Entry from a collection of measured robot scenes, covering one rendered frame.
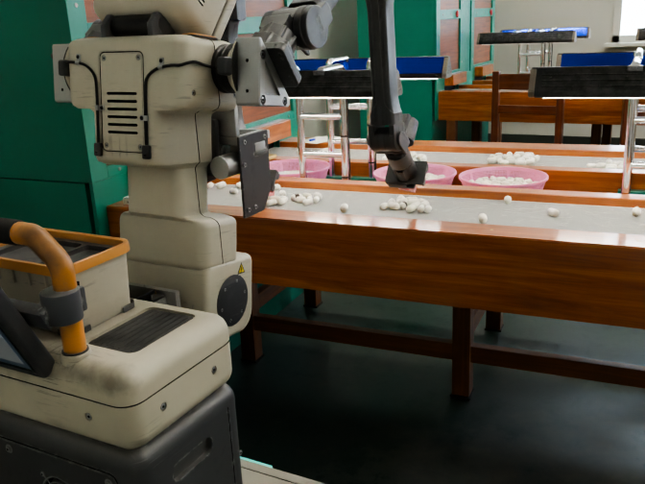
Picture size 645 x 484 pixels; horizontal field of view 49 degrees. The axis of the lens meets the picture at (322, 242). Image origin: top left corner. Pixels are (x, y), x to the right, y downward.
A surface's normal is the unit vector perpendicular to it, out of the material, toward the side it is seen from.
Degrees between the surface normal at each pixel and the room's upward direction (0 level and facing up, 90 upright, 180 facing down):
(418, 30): 90
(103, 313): 92
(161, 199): 82
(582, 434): 0
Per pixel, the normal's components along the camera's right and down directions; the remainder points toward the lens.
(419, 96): -0.47, 0.29
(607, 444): -0.04, -0.95
